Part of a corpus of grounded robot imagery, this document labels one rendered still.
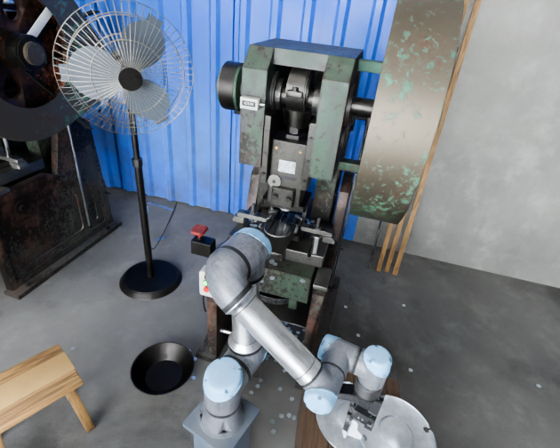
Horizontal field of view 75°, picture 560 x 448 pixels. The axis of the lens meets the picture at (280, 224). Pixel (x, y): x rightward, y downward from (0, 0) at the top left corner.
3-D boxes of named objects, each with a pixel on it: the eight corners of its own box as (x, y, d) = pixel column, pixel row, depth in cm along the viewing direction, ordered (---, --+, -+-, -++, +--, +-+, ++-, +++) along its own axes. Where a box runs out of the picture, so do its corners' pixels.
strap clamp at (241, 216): (265, 228, 176) (266, 210, 171) (232, 220, 179) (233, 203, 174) (268, 222, 181) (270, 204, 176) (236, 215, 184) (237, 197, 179)
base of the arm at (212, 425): (226, 449, 114) (226, 431, 109) (189, 421, 120) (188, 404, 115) (253, 410, 125) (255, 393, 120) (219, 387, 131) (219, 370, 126)
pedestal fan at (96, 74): (170, 321, 213) (141, 4, 129) (75, 292, 224) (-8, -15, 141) (244, 219, 316) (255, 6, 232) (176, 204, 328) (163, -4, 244)
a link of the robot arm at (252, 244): (219, 376, 124) (209, 242, 96) (242, 345, 136) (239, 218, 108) (249, 391, 119) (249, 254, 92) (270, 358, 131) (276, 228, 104)
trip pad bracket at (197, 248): (211, 277, 170) (210, 244, 160) (191, 273, 172) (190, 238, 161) (216, 270, 175) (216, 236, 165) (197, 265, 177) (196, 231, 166)
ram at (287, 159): (297, 212, 155) (306, 145, 140) (263, 204, 158) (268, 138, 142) (305, 195, 170) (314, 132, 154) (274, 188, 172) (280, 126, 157)
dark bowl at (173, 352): (176, 412, 168) (175, 403, 164) (118, 392, 173) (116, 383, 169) (204, 359, 193) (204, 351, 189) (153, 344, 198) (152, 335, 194)
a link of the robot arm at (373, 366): (366, 337, 102) (396, 350, 99) (358, 363, 107) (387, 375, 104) (358, 357, 95) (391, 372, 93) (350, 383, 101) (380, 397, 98)
